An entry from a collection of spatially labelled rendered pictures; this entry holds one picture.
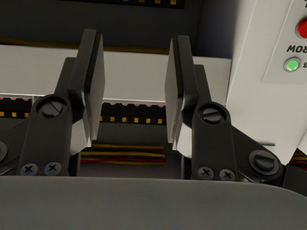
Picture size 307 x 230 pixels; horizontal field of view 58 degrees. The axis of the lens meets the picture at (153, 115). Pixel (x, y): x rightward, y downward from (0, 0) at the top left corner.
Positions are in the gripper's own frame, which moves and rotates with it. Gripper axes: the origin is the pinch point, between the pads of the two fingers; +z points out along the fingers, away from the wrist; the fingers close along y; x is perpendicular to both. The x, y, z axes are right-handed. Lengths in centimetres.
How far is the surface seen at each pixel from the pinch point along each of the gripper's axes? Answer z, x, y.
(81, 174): 15.8, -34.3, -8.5
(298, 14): 11.5, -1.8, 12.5
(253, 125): 9.8, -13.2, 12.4
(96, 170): 16.9, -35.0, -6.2
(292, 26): 11.3, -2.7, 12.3
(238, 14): 14.6, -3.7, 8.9
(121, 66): 11.9, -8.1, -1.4
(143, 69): 11.8, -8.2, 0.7
